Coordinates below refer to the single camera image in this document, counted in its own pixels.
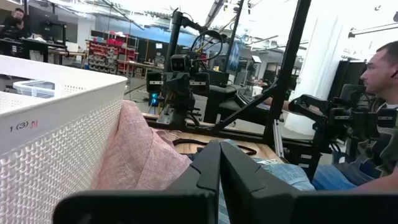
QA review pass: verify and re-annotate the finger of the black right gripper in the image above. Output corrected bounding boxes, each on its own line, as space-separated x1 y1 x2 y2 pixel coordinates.
192 72 211 96
146 72 164 93

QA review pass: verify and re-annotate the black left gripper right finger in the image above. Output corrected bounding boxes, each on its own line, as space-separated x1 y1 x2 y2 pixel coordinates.
220 141 398 224

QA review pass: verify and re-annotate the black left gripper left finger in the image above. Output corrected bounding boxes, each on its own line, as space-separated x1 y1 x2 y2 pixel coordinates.
52 140 222 224

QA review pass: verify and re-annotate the blue denim cloth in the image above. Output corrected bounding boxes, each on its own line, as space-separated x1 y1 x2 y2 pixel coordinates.
217 139 315 224

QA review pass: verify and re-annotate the pink woven cloth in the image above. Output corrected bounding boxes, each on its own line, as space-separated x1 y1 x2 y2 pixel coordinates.
93 100 193 191

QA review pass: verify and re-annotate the wooden workbench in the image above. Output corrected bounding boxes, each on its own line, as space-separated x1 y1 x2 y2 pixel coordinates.
116 58 165 78

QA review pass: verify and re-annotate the silver aluminium profile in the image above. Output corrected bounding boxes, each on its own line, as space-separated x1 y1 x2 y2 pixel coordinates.
272 119 285 159

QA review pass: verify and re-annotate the shelf rack with red bins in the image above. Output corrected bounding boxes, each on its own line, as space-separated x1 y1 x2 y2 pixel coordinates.
88 30 139 75

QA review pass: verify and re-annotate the white perforated plastic basket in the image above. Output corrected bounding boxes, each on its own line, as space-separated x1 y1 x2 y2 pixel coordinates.
0 55 128 224

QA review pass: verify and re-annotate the clear plastic storage bin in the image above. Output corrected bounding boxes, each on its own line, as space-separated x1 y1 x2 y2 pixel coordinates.
12 80 56 99

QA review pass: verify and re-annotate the black office desk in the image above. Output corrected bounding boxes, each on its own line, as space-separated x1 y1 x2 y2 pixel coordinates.
0 37 68 63

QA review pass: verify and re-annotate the black computer monitor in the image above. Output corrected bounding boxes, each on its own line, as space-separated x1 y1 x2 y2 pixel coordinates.
27 5 68 41

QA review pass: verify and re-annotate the person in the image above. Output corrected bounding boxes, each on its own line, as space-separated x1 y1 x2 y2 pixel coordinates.
264 40 398 191
0 7 27 40

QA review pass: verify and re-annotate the white ceiling light bar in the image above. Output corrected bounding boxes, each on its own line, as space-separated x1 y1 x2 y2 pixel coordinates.
347 22 398 39

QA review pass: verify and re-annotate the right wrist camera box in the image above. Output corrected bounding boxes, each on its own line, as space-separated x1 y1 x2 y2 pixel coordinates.
170 54 188 73

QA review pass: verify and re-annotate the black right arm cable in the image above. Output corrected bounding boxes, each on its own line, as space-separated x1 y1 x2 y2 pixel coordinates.
190 29 224 62

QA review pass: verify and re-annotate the black metal rig frame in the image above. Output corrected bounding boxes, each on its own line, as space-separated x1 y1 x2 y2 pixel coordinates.
144 0 312 147

